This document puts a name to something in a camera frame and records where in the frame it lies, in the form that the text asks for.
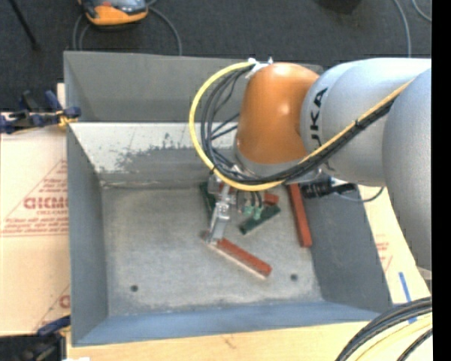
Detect dark green flat block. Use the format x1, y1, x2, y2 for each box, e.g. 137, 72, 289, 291
239, 203, 282, 236

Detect black cylinder on white bracket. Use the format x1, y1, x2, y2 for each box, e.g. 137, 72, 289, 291
301, 177, 357, 199

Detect brown cardboard board, red print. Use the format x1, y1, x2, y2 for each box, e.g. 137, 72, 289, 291
0, 125, 72, 338

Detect grey metal bin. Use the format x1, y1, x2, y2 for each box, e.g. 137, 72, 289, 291
62, 50, 394, 347

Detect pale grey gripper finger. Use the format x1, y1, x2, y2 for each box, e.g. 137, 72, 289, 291
200, 205, 221, 244
213, 202, 232, 241

